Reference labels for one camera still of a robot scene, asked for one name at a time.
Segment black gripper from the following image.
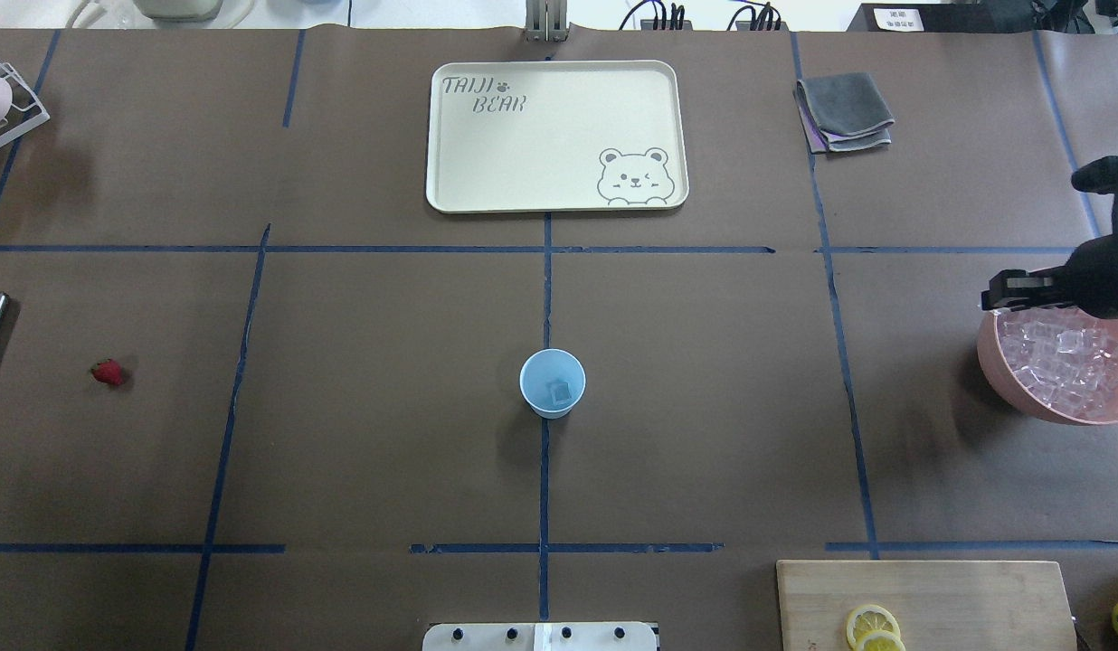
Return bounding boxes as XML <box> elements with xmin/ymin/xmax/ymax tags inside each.
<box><xmin>980</xmin><ymin>234</ymin><xmax>1118</xmax><ymax>320</ymax></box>

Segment ice cubes in bowl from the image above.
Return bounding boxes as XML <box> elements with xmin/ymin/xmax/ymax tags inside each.
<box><xmin>996</xmin><ymin>306</ymin><xmax>1118</xmax><ymax>419</ymax></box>

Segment ice cube in cup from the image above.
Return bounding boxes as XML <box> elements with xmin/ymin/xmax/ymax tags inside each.
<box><xmin>548</xmin><ymin>381</ymin><xmax>574</xmax><ymax>411</ymax></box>

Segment light blue cup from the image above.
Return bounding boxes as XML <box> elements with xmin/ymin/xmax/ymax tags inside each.
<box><xmin>518</xmin><ymin>349</ymin><xmax>587</xmax><ymax>419</ymax></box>

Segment white cup rack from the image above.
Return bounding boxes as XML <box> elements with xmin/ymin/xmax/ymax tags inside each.
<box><xmin>0</xmin><ymin>59</ymin><xmax>51</xmax><ymax>149</ymax></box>

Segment pink bowl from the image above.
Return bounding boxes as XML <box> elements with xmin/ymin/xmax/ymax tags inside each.
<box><xmin>977</xmin><ymin>306</ymin><xmax>1118</xmax><ymax>426</ymax></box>

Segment grey folded cloth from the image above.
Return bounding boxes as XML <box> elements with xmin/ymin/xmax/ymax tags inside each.
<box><xmin>794</xmin><ymin>70</ymin><xmax>896</xmax><ymax>154</ymax></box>

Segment black box with label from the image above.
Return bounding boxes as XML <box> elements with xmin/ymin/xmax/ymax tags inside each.
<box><xmin>846</xmin><ymin>3</ymin><xmax>951</xmax><ymax>34</ymax></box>

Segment wooden cutting board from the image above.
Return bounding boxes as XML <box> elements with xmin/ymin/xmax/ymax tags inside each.
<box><xmin>775</xmin><ymin>560</ymin><xmax>1077</xmax><ymax>650</ymax></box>

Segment lemon slices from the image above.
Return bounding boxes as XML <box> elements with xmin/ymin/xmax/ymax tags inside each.
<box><xmin>844</xmin><ymin>603</ymin><xmax>906</xmax><ymax>650</ymax></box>

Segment cream bear tray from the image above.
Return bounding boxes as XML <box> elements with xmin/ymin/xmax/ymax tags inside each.
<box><xmin>425</xmin><ymin>62</ymin><xmax>690</xmax><ymax>214</ymax></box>

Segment red strawberry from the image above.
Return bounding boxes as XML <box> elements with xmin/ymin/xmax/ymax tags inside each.
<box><xmin>89</xmin><ymin>358</ymin><xmax>127</xmax><ymax>387</ymax></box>

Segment aluminium frame post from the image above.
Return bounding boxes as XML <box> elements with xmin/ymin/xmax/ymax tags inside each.
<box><xmin>525</xmin><ymin>0</ymin><xmax>570</xmax><ymax>43</ymax></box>

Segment white post base plate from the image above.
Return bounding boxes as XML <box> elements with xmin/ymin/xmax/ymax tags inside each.
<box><xmin>421</xmin><ymin>619</ymin><xmax>661</xmax><ymax>650</ymax></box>

